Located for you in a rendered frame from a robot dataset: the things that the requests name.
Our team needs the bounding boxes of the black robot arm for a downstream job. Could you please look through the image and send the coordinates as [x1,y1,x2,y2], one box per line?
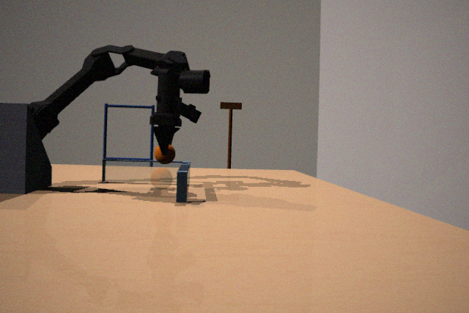
[29,45,210,140]

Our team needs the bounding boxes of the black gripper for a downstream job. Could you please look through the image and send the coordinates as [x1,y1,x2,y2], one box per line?
[150,92,182,155]

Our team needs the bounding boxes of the low clear corner wall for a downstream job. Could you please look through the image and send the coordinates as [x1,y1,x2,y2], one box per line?
[103,161,182,183]

